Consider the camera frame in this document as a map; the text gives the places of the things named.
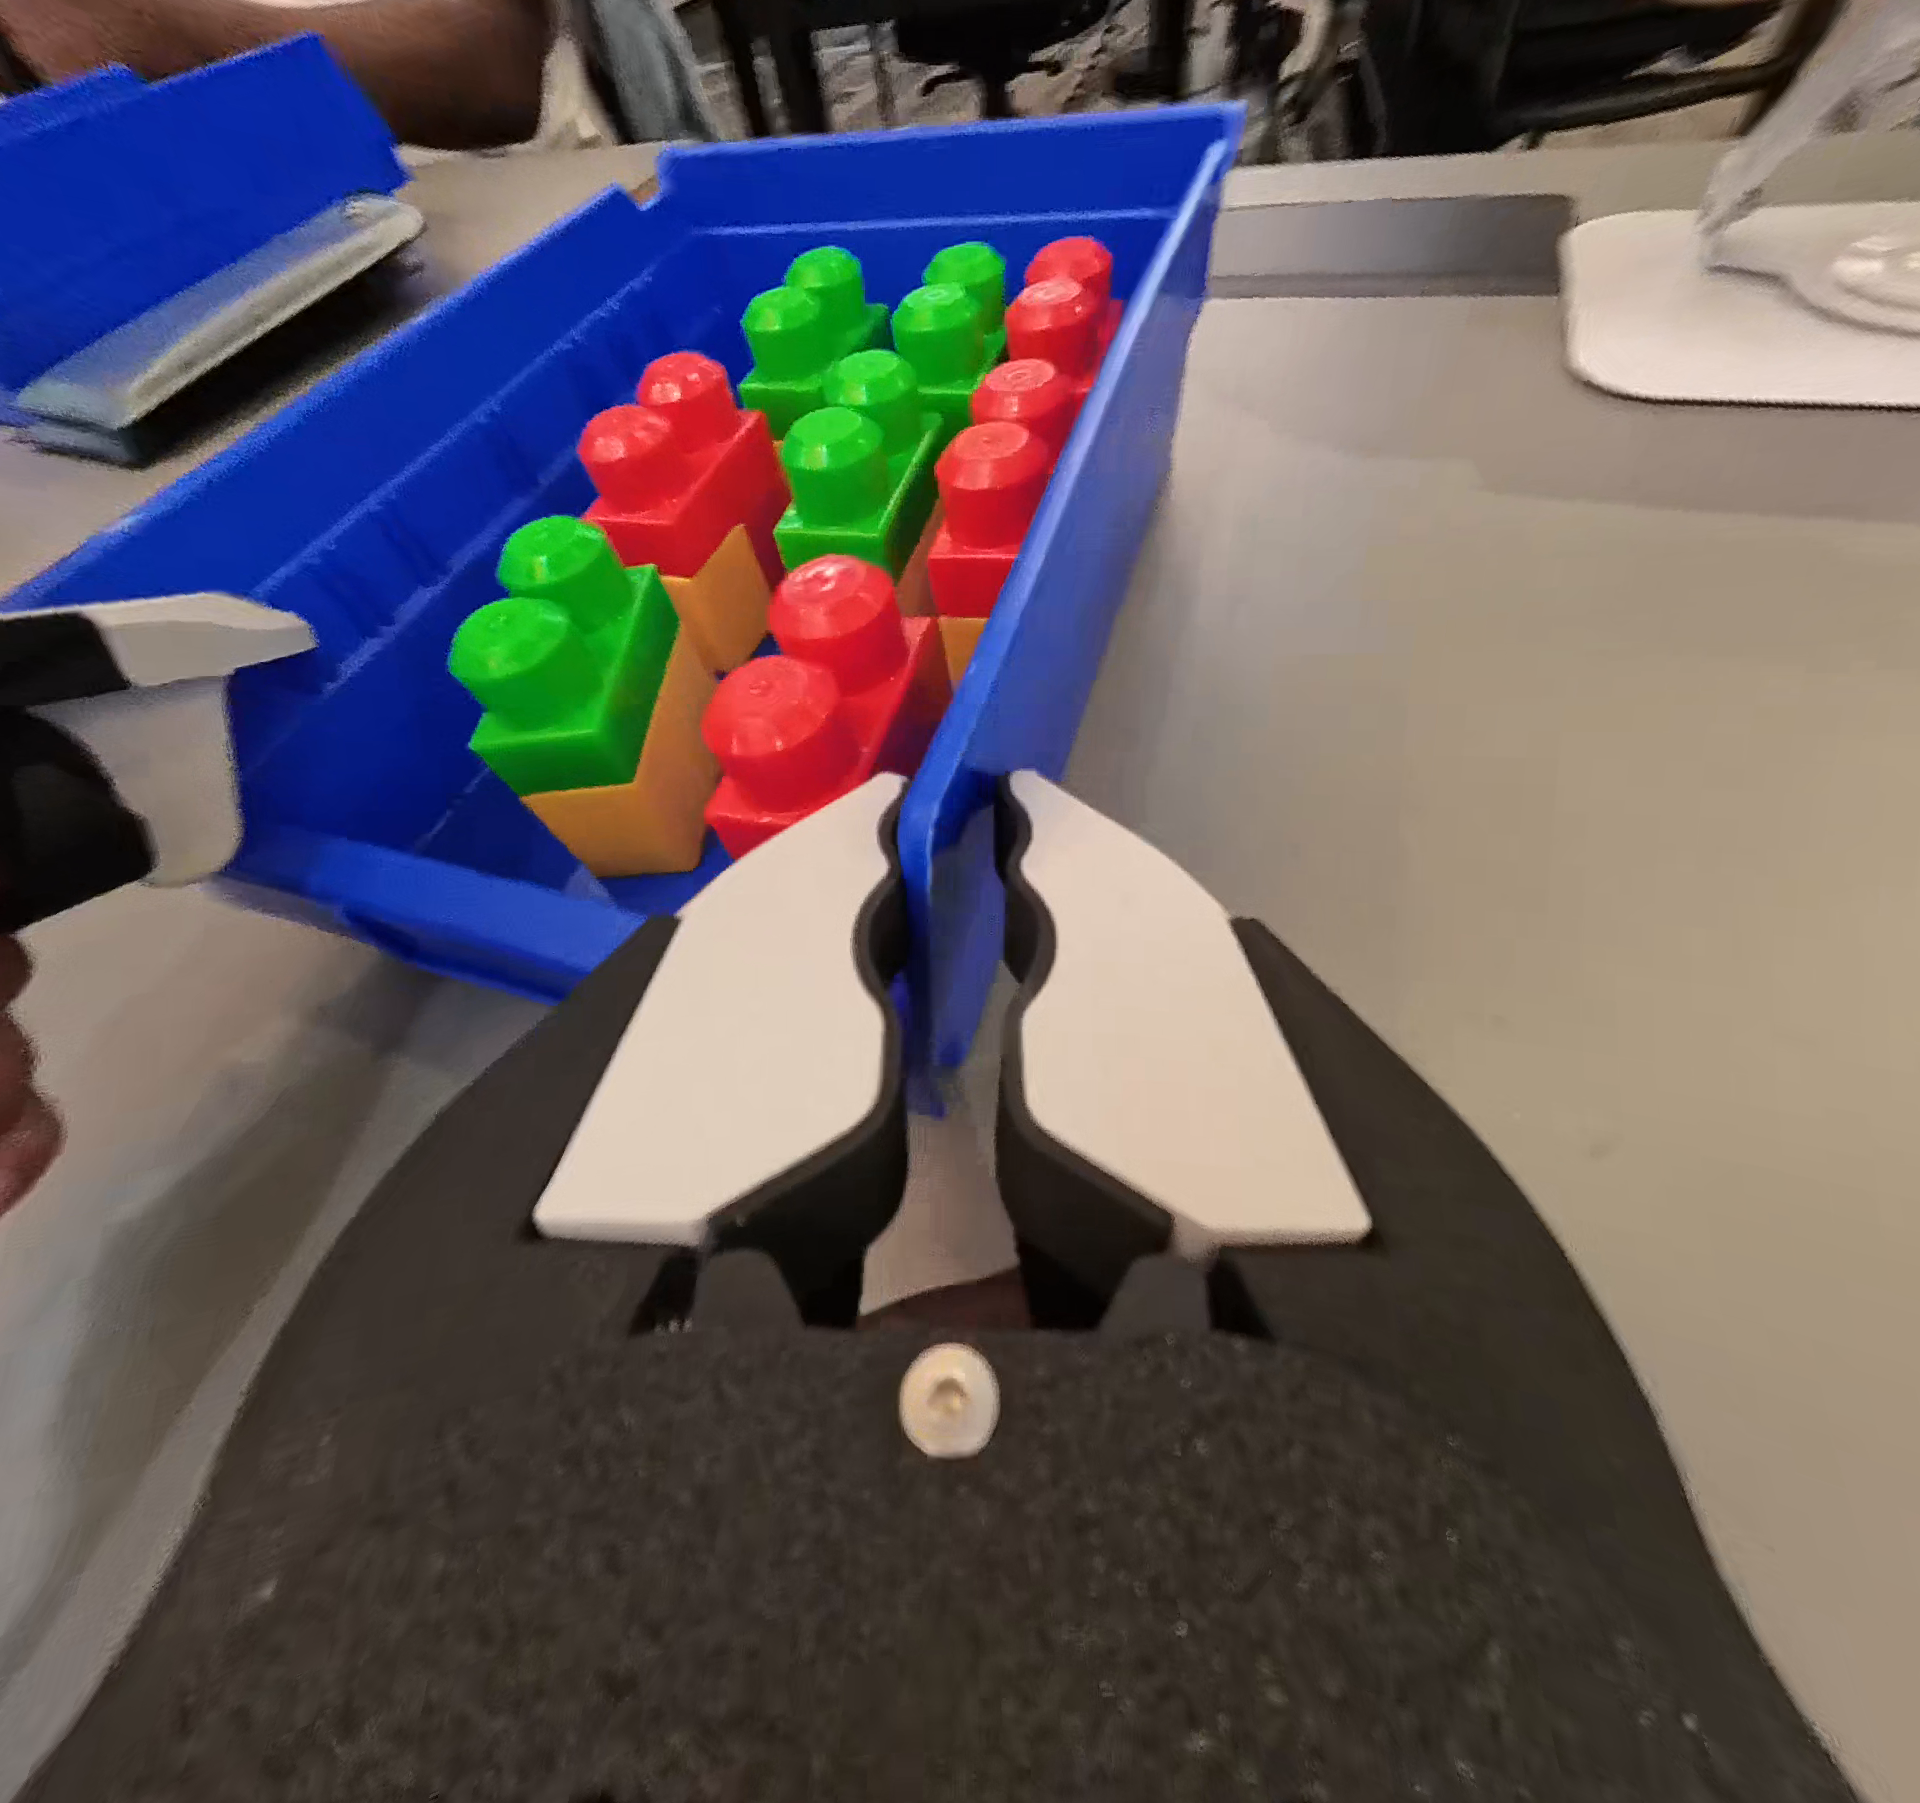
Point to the blue plastic bin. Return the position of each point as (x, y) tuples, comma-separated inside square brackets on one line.
[(178, 169), (375, 482)]

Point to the person's left hand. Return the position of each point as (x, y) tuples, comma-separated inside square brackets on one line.
[(17, 1083)]

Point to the grey desk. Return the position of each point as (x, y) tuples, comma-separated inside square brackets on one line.
[(1501, 784)]

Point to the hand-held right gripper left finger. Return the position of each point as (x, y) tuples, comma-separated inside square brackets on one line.
[(736, 1069)]

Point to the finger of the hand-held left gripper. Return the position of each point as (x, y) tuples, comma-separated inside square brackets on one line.
[(196, 640)]

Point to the round pale disc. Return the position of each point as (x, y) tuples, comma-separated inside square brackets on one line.
[(1889, 281)]

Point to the denim jacket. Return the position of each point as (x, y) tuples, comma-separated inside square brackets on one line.
[(639, 20)]

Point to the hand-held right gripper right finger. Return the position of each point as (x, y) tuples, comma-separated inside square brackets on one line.
[(1170, 1069)]

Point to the rows of toy blocks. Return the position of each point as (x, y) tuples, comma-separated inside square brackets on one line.
[(583, 709)]

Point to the clear plastic sheet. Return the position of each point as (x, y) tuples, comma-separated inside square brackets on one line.
[(225, 309)]

